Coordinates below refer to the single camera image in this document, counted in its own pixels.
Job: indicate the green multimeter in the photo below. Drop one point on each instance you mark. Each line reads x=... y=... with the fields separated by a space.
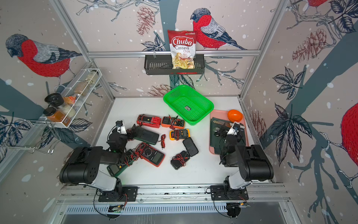
x=116 y=169

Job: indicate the pink tray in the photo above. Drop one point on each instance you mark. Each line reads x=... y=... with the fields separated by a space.
x=215 y=114

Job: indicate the black case with leads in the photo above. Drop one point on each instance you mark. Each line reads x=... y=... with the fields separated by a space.
x=180 y=160

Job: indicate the orange multimeter with leads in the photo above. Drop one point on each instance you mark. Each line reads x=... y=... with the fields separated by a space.
x=173 y=122

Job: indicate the orange bowl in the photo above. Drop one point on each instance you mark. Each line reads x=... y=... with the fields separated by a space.
x=235 y=116

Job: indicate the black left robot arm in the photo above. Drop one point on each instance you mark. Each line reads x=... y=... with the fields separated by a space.
x=82 y=167

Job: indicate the red black large multimeter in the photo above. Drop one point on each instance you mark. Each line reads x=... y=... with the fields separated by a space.
x=148 y=153

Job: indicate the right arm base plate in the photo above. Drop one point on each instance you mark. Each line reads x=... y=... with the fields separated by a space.
x=218 y=193

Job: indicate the white wire spice rack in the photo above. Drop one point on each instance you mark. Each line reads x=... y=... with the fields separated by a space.
x=76 y=95

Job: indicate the black multimeter face down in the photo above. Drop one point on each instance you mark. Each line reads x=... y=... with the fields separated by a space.
x=144 y=135

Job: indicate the Chuba cassava chips bag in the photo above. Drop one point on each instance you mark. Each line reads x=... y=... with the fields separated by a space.
x=183 y=48

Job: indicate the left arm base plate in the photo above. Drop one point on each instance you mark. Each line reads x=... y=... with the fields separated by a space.
x=126 y=194

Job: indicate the black lid spice jar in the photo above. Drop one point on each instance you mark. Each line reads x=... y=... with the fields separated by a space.
x=54 y=99

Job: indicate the orange spice jar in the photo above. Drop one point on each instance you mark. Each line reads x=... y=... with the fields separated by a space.
x=53 y=114

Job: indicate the yellow multimeter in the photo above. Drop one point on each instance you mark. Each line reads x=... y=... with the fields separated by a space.
x=179 y=134

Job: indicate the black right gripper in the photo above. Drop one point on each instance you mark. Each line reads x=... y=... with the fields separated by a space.
x=239 y=137

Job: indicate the green plastic basket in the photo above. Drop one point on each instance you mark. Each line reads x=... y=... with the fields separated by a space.
x=184 y=95

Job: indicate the black flat case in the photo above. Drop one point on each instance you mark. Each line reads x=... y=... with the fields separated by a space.
x=190 y=147

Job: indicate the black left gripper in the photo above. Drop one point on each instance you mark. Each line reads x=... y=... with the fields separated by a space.
x=113 y=132

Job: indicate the wire hook rack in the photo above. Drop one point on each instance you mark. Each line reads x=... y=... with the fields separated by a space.
x=30 y=136

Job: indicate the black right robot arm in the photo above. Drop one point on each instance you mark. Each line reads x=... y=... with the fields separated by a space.
x=251 y=161

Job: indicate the loose red black leads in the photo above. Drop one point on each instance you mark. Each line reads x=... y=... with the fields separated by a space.
x=162 y=141

